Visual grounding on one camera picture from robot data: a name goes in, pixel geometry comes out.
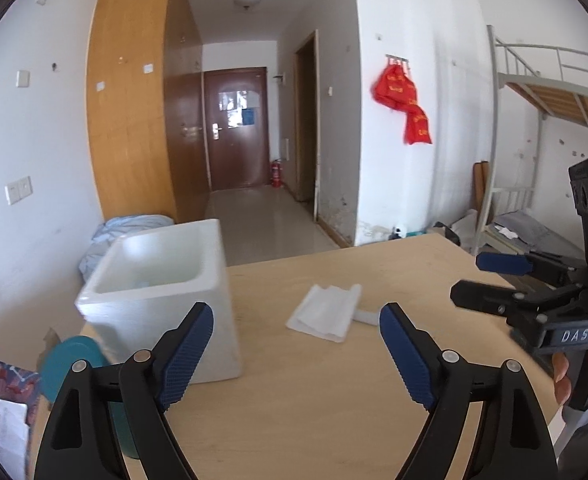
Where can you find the wooden boards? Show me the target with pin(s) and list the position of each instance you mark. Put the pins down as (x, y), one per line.
(481, 195)

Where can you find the red fire extinguisher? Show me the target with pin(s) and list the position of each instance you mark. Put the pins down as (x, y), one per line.
(276, 174)

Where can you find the small red cloth bag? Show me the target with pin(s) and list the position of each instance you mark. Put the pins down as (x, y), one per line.
(418, 127)

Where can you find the light blue bedding bundle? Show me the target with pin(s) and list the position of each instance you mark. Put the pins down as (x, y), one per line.
(124, 227)

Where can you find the metal wall hook rack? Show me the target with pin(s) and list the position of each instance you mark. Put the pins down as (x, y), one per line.
(398, 59)

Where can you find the wooden wardrobe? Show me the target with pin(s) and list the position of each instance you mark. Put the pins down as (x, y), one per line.
(124, 135)

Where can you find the dark brown entrance door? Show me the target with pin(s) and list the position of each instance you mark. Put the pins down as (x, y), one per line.
(234, 160)

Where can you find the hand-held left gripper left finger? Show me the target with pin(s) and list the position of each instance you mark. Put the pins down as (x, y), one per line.
(189, 355)

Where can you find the white double wall socket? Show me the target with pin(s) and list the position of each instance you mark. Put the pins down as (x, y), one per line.
(19, 190)

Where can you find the large red cloth bag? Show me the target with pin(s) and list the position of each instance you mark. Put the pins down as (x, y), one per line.
(394, 85)

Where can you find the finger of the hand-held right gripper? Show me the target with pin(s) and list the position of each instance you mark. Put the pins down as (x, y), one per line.
(501, 262)
(479, 294)

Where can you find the grey mattress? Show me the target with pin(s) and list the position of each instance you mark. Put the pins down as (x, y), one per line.
(529, 232)

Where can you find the white tissue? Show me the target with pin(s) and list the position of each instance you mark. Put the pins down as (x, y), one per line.
(319, 312)

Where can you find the white and blue notices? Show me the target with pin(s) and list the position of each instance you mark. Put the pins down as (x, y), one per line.
(239, 107)

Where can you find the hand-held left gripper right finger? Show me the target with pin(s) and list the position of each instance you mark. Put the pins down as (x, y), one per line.
(406, 355)

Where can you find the brown interior door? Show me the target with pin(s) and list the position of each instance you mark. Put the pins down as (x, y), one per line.
(306, 135)

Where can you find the white foam box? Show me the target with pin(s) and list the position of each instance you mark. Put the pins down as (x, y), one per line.
(209, 320)

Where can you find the white metal bunk bed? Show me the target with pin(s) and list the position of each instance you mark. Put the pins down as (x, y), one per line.
(539, 55)

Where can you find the person's right hand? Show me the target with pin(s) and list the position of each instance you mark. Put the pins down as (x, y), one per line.
(562, 377)

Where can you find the dark bag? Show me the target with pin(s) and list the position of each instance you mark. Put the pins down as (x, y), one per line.
(449, 231)

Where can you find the patterned dark cloth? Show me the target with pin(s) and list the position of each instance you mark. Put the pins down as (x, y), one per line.
(9, 372)

